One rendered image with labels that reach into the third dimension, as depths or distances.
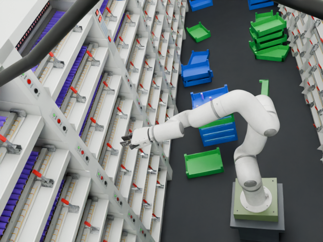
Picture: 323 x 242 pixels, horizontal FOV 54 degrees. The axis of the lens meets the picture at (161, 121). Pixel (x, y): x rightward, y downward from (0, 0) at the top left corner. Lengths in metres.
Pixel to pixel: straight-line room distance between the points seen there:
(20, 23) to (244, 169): 1.21
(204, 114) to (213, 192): 1.24
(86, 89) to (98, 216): 0.59
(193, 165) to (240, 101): 1.43
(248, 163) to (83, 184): 0.84
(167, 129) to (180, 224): 1.15
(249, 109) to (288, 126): 1.52
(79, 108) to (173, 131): 0.44
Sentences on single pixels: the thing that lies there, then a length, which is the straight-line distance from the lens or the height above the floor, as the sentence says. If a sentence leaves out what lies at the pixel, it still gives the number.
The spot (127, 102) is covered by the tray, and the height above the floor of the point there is 0.96.
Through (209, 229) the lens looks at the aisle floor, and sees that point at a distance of 2.43.
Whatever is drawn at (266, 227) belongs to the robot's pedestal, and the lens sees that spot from 2.09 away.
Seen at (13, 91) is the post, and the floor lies 1.67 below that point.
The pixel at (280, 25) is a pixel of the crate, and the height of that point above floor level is 0.29.
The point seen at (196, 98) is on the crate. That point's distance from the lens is 2.66.
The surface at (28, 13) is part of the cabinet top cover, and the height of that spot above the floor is 1.81.
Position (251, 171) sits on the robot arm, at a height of 0.77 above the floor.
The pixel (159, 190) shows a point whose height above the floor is 0.17.
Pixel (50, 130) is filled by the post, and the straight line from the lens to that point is 1.24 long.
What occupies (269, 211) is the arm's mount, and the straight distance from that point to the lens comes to 2.05.
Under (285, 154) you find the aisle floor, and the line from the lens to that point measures 2.71.
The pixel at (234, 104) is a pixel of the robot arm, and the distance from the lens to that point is 1.37.
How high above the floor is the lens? 2.19
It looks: 44 degrees down
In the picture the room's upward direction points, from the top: 23 degrees counter-clockwise
